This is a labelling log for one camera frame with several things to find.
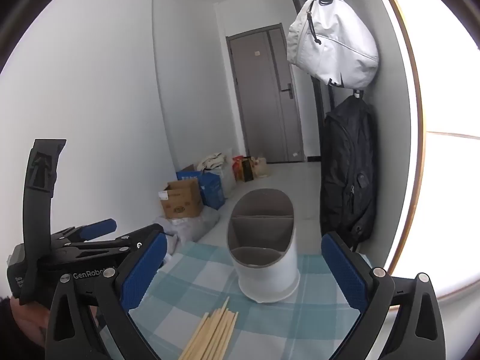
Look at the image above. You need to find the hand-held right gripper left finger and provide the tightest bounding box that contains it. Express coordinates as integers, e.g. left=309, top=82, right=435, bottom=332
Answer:
left=45, top=229, right=168, bottom=360

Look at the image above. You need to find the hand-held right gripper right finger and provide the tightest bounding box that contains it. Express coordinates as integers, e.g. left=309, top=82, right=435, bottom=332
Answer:
left=321, top=231, right=447, bottom=360

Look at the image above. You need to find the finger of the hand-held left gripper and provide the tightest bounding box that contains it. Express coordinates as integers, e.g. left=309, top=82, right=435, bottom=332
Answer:
left=49, top=223, right=166, bottom=262
left=49, top=218, right=118, bottom=246

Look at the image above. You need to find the white grey utensil holder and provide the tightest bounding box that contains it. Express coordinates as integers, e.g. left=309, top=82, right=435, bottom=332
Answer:
left=227, top=188, right=301, bottom=304

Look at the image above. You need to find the pile of wooden chopsticks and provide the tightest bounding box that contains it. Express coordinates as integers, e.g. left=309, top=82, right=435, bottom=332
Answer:
left=178, top=296, right=239, bottom=360

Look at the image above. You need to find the white shoulder bag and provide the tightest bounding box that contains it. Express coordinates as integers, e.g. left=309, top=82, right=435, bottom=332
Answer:
left=287, top=0, right=380, bottom=89

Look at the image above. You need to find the person's left forearm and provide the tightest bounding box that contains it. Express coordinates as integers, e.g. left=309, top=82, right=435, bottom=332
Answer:
left=0, top=296, right=46, bottom=360

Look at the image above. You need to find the person's left hand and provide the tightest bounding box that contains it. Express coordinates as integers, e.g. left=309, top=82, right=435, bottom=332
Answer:
left=10, top=296, right=51, bottom=343

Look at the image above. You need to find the teal checked tablecloth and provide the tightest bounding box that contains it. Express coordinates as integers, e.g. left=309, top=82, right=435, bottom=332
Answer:
left=94, top=241, right=376, bottom=360

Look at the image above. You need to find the white plastic bag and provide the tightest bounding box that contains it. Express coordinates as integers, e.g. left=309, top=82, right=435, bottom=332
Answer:
left=155, top=206, right=222, bottom=256

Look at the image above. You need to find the brown cardboard box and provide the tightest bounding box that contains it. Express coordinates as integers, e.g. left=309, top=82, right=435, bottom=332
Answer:
left=160, top=179, right=204, bottom=220

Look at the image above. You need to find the blue cardboard box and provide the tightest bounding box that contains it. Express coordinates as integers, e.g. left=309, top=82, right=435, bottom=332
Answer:
left=176, top=170, right=227, bottom=211

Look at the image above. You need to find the black backpack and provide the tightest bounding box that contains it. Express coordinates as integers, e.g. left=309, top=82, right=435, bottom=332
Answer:
left=320, top=95, right=379, bottom=252

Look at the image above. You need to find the beige tote bag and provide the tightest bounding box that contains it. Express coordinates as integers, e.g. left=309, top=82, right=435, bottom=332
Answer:
left=197, top=152, right=233, bottom=175

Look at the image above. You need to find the clear bag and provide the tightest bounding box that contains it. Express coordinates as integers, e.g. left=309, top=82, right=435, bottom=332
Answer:
left=253, top=155, right=270, bottom=179

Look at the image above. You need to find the dark yellow box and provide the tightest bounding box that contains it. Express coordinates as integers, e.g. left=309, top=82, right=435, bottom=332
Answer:
left=240, top=156, right=256, bottom=183

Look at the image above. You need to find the grey door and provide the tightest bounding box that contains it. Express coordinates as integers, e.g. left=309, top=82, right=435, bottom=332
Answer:
left=226, top=23, right=305, bottom=164

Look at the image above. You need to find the wooden window frame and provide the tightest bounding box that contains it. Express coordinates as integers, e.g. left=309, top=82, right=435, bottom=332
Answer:
left=369, top=0, right=480, bottom=301

